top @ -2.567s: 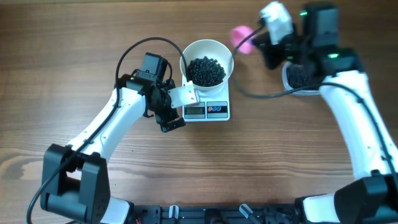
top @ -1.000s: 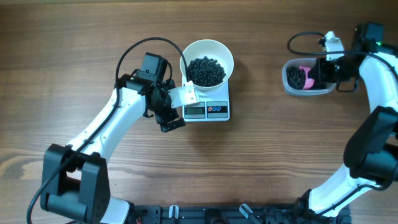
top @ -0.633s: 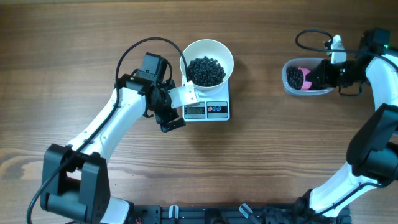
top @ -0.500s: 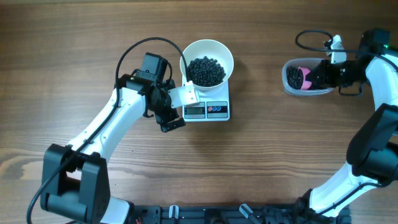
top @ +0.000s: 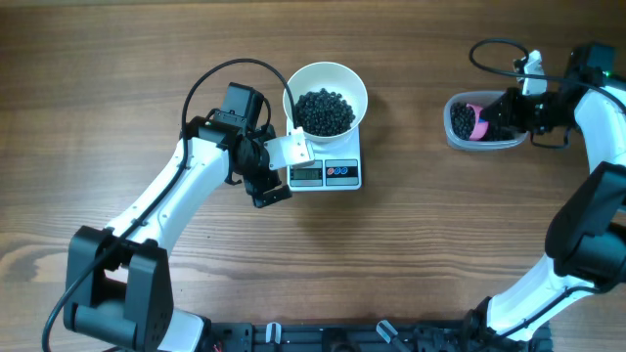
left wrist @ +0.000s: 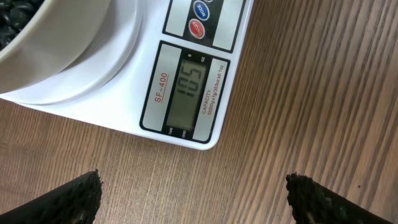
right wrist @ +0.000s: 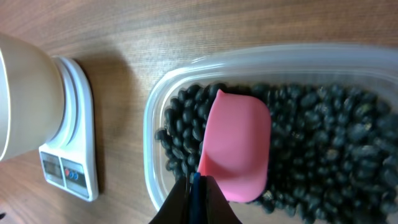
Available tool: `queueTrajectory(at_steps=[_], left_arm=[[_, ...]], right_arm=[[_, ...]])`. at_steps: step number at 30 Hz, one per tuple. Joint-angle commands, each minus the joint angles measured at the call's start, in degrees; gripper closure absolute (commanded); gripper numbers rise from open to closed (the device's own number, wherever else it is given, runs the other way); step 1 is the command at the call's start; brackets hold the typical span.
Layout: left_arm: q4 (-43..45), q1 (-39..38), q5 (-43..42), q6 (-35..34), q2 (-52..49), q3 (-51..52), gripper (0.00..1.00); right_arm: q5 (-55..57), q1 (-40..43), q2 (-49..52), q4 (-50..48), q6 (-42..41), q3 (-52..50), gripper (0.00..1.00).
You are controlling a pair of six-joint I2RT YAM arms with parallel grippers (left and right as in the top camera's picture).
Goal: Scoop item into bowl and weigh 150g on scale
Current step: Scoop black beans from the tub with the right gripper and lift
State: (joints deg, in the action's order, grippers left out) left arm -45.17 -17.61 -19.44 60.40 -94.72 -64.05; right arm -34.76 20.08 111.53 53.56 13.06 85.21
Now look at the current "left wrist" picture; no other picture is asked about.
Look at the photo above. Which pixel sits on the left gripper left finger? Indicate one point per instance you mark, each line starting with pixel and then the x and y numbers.
pixel 77 201

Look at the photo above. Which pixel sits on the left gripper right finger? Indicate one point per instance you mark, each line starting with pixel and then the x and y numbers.
pixel 313 203

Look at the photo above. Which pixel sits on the white digital kitchen scale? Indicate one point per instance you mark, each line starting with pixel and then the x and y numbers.
pixel 162 70

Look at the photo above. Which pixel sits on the white bowl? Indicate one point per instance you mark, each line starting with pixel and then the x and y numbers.
pixel 55 36

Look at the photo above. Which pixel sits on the black beans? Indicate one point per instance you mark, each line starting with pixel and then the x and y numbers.
pixel 15 15

